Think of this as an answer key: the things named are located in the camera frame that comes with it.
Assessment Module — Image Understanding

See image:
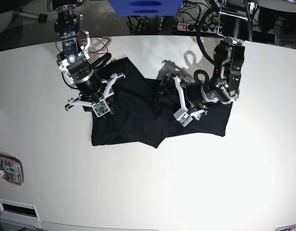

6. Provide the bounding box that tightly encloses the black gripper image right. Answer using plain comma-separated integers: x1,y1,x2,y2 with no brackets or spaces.
184,83,208,120

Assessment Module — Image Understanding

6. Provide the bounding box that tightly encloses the white power strip red switch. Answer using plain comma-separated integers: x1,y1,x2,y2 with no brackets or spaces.
176,22,225,33

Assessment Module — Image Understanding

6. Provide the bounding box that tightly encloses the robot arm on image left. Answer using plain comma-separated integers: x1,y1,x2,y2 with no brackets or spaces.
47,0,119,117

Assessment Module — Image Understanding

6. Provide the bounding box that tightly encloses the white table cable grommet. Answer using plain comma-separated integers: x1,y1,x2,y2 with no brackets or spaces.
0,198,40,221

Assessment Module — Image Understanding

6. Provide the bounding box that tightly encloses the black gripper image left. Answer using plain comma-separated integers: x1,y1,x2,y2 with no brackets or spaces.
70,69,115,118

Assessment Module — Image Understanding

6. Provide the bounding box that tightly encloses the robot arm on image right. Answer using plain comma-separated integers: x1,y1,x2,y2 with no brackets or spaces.
185,0,258,120

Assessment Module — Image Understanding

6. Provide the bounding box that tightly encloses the white camera mount image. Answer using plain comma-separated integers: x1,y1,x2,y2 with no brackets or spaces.
160,72,193,128
64,72,126,118

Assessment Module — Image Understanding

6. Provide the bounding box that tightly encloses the blue plastic bin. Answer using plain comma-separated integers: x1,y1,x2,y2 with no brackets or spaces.
108,0,183,16

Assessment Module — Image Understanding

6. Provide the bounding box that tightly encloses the black T-shirt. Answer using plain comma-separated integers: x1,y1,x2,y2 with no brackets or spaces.
91,58,232,148

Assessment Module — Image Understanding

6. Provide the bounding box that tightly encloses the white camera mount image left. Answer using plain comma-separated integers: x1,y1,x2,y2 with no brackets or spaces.
64,72,126,118

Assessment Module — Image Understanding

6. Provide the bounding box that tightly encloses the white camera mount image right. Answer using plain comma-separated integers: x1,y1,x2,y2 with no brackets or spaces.
160,72,193,128

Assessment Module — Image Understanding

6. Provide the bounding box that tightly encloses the sticker at bottom edge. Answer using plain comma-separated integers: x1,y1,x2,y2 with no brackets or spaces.
275,224,296,231

